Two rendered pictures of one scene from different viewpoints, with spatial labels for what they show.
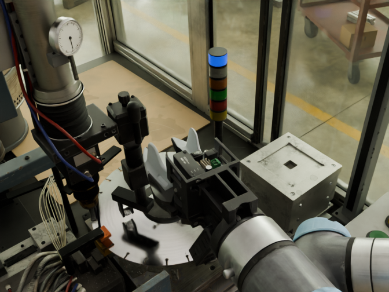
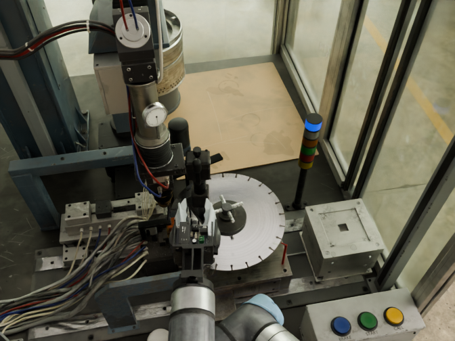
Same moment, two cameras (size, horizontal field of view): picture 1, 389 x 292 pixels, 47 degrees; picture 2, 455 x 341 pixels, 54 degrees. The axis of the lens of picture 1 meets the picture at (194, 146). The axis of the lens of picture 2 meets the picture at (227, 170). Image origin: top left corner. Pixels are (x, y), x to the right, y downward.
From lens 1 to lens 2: 0.41 m
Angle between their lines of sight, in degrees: 21
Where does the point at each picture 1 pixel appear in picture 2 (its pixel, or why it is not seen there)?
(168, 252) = not seen: hidden behind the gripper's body
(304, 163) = (355, 231)
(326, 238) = (258, 314)
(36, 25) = (139, 101)
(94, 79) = (248, 76)
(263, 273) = (177, 321)
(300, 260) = (200, 325)
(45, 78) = (141, 129)
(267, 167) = (323, 222)
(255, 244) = (184, 303)
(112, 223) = not seen: hidden behind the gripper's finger
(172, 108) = (296, 128)
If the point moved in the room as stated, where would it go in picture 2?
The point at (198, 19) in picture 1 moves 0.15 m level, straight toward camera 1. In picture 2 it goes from (334, 69) to (318, 95)
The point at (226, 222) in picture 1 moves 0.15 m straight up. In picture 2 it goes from (181, 281) to (172, 232)
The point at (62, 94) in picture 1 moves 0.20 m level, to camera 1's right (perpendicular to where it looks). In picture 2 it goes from (149, 142) to (235, 174)
